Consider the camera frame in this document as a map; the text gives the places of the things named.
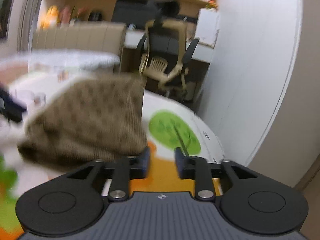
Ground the beige padded headboard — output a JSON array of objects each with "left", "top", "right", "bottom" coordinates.
[{"left": 31, "top": 22, "right": 126, "bottom": 57}]

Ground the black computer monitor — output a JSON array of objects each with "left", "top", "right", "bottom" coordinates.
[{"left": 111, "top": 0, "right": 180, "bottom": 26}]

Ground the white wardrobe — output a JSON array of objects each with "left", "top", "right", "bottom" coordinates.
[{"left": 198, "top": 0, "right": 302, "bottom": 165}]

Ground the white desk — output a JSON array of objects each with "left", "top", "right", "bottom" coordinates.
[{"left": 124, "top": 30, "right": 214, "bottom": 63}]

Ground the beige office chair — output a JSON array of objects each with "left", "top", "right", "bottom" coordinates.
[{"left": 137, "top": 15, "right": 199, "bottom": 101}]

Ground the yellow duck plush toy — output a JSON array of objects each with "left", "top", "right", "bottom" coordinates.
[{"left": 40, "top": 5, "right": 60, "bottom": 29}]

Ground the pink plush toy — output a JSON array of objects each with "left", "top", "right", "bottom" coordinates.
[{"left": 60, "top": 6, "right": 71, "bottom": 25}]

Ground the brown dotted corduroy garment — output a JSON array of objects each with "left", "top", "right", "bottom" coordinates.
[{"left": 17, "top": 74, "right": 147, "bottom": 170}]

